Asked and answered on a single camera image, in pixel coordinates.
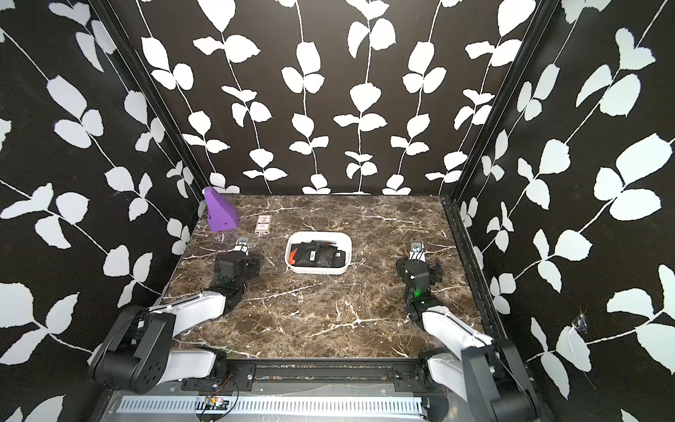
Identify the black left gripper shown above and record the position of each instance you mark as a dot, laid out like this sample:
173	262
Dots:
251	267

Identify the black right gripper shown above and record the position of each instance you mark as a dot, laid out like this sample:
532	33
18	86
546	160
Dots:
403	267

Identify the red label dark tea bag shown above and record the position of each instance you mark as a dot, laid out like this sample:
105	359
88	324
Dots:
295	257

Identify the black tea bag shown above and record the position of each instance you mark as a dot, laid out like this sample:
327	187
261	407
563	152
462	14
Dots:
322	255

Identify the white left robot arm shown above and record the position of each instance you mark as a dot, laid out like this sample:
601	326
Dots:
138	352

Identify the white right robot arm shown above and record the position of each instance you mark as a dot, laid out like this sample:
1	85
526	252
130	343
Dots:
487	373

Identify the small white card box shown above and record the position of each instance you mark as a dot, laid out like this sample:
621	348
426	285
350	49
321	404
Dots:
263	225

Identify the white plastic storage box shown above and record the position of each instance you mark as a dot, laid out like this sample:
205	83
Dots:
341	240

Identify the purple wedge block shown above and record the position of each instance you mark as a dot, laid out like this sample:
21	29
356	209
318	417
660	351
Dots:
221	214

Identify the white perforated strip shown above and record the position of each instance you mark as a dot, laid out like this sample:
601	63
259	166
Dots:
397	407

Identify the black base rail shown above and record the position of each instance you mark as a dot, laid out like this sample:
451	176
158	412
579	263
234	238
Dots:
404	374

